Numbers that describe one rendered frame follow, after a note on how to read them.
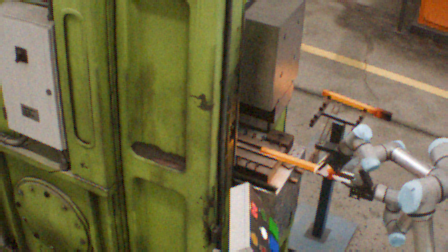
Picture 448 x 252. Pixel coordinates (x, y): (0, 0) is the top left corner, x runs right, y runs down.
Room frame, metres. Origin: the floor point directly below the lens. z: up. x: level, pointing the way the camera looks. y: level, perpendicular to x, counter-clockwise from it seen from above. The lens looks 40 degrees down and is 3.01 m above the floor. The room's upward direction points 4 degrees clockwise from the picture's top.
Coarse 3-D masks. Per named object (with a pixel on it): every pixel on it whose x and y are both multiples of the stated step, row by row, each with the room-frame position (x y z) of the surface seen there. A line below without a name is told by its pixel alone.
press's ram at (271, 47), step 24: (264, 0) 2.40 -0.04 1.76; (288, 0) 2.42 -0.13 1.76; (264, 24) 2.21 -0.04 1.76; (288, 24) 2.28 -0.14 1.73; (264, 48) 2.21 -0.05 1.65; (288, 48) 2.31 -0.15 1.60; (264, 72) 2.20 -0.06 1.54; (288, 72) 2.34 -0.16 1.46; (240, 96) 2.24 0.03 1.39; (264, 96) 2.20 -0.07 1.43
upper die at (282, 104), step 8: (288, 88) 2.36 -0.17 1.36; (288, 96) 2.37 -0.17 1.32; (240, 104) 2.29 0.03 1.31; (280, 104) 2.28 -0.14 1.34; (240, 112) 2.29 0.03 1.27; (248, 112) 2.28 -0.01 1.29; (256, 112) 2.26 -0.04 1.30; (264, 112) 2.25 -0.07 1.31; (272, 112) 2.24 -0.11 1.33; (280, 112) 2.29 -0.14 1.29; (272, 120) 2.24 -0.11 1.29
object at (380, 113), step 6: (324, 90) 2.97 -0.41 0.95; (336, 96) 2.92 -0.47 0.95; (342, 96) 2.93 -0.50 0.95; (348, 102) 2.89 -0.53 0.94; (354, 102) 2.88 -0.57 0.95; (360, 108) 2.86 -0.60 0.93; (372, 108) 2.84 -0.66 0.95; (378, 108) 2.84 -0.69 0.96; (378, 114) 2.82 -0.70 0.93; (384, 114) 2.81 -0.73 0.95; (390, 114) 2.79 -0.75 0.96; (390, 120) 2.79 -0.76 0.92
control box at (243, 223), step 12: (240, 192) 1.90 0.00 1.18; (252, 192) 1.92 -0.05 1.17; (240, 204) 1.83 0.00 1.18; (240, 216) 1.77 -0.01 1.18; (252, 216) 1.78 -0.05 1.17; (240, 228) 1.71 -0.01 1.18; (252, 228) 1.72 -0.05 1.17; (264, 228) 1.81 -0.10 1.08; (240, 240) 1.65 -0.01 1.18; (252, 240) 1.65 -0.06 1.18; (264, 240) 1.75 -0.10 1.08; (276, 240) 1.84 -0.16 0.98
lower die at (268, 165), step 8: (240, 136) 2.47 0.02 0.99; (248, 136) 2.48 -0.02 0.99; (256, 144) 2.42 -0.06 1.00; (264, 144) 2.43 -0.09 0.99; (272, 144) 2.43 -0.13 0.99; (240, 152) 2.36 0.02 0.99; (248, 152) 2.37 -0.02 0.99; (256, 152) 2.36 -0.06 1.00; (256, 160) 2.31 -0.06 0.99; (264, 160) 2.32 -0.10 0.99; (272, 160) 2.32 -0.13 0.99; (240, 168) 2.28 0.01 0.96; (248, 168) 2.27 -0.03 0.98; (264, 168) 2.28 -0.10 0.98; (272, 168) 2.27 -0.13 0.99; (256, 176) 2.25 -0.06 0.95; (264, 176) 2.24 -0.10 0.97; (272, 176) 2.29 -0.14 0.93
